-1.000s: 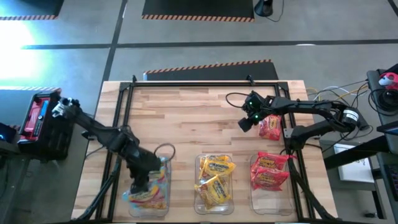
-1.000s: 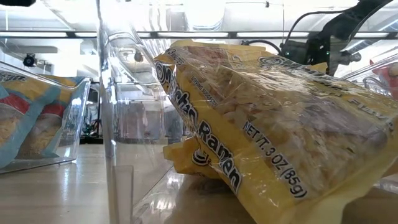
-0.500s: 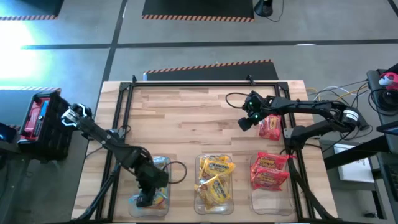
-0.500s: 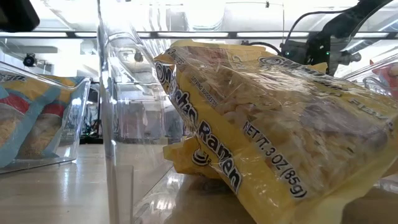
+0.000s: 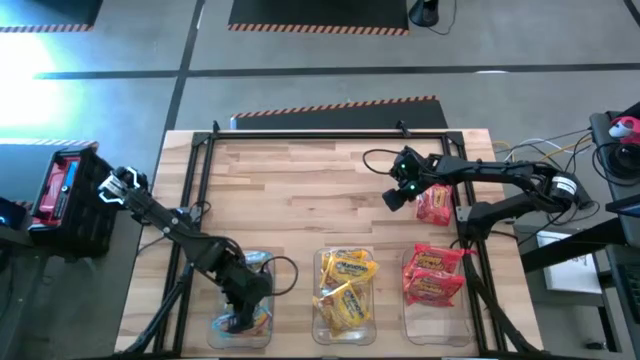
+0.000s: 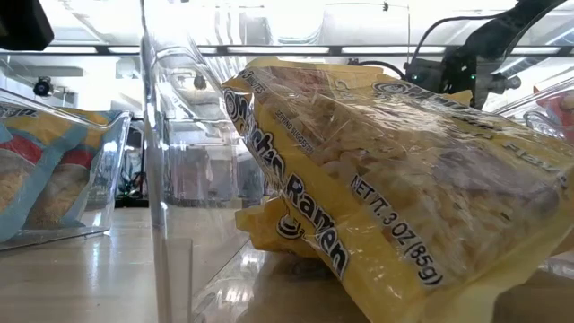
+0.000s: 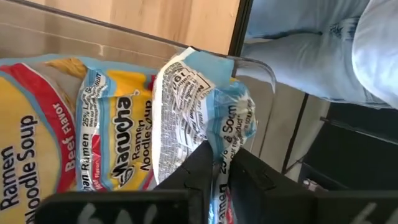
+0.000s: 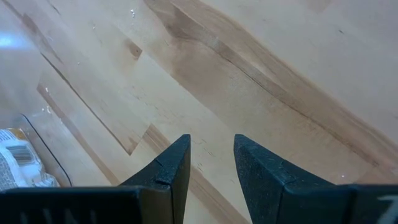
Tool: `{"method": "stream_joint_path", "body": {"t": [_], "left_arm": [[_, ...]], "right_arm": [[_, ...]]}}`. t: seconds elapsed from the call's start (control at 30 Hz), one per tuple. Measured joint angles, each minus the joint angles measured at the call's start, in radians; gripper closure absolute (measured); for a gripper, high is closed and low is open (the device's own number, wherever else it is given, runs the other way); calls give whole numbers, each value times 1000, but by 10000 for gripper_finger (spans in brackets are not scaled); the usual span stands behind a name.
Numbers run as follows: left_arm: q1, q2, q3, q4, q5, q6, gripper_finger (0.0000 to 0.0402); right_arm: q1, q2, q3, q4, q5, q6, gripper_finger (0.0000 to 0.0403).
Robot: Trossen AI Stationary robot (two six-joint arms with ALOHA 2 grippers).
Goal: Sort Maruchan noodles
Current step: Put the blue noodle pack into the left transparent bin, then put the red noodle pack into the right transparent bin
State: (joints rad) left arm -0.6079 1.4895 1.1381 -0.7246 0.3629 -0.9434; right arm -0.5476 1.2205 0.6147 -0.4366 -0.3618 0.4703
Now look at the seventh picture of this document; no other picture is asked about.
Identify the blue yellow ramen pack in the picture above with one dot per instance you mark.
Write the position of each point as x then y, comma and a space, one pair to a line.
186, 102
124, 124
25, 124

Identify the person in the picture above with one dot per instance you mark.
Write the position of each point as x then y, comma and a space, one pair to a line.
311, 56

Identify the black metal stand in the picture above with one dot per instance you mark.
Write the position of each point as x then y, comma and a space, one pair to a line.
357, 149

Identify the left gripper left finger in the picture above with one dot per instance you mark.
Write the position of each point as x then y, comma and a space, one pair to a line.
199, 180

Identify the black metal rig frame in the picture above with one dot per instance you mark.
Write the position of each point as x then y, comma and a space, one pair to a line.
241, 25

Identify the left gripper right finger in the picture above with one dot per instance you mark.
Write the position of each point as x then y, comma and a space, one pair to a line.
264, 199

